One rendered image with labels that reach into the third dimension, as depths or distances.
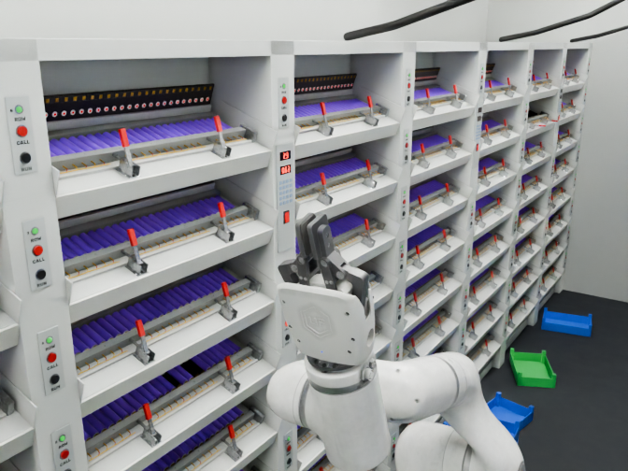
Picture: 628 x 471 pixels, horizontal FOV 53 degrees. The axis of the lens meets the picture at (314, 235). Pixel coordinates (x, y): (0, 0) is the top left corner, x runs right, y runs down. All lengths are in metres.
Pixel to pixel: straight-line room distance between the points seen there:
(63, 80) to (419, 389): 0.93
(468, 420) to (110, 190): 0.76
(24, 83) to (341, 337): 0.68
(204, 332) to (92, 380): 0.30
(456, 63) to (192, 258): 1.73
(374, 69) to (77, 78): 1.10
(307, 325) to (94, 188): 0.61
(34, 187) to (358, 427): 0.67
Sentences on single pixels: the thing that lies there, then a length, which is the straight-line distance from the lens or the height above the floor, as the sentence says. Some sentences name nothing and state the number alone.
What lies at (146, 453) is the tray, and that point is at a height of 0.95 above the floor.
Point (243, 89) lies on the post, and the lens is 1.62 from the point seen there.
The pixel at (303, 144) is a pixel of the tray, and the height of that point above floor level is 1.55.
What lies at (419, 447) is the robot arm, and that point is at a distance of 1.21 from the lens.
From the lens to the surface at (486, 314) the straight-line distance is 3.61.
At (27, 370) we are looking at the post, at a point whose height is 1.26.
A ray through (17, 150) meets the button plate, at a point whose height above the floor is 1.64.
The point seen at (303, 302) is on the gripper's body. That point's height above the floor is 1.53.
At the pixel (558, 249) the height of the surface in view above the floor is 0.36.
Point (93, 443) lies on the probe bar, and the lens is 1.47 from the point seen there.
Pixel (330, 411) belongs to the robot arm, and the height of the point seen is 1.39.
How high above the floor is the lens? 1.80
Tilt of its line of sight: 17 degrees down
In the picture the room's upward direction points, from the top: straight up
